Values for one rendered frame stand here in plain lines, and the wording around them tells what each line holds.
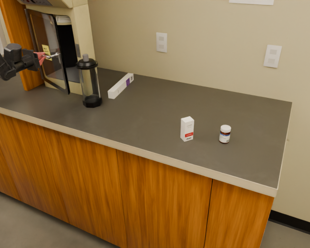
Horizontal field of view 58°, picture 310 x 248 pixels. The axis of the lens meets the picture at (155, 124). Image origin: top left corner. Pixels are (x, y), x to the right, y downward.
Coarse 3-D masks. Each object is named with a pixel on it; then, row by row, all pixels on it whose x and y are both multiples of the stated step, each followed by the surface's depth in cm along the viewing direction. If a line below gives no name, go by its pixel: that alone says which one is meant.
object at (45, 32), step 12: (36, 12) 137; (36, 24) 142; (48, 24) 132; (36, 36) 148; (48, 36) 138; (36, 48) 155; (60, 48) 134; (48, 60) 149; (60, 60) 138; (48, 72) 156; (60, 72) 144; (60, 84) 150
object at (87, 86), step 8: (96, 64) 137; (80, 72) 137; (88, 72) 136; (96, 72) 140; (80, 80) 140; (88, 80) 138; (96, 80) 141; (88, 88) 141; (96, 88) 143; (88, 96) 143; (96, 96) 145
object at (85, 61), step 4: (84, 56) 135; (88, 56) 136; (80, 60) 138; (84, 60) 136; (88, 60) 137; (92, 60) 138; (80, 64) 135; (84, 64) 134; (88, 64) 135; (92, 64) 136
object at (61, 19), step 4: (56, 16) 143; (60, 16) 143; (64, 16) 142; (68, 16) 143; (56, 20) 144; (60, 20) 143; (64, 20) 143; (68, 20) 143; (60, 24) 143; (64, 24) 143; (68, 24) 143
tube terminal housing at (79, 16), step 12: (72, 0) 131; (84, 0) 138; (48, 12) 141; (60, 12) 138; (72, 12) 134; (84, 12) 140; (72, 24) 138; (84, 24) 142; (84, 36) 144; (84, 48) 146; (48, 84) 168; (72, 84) 159
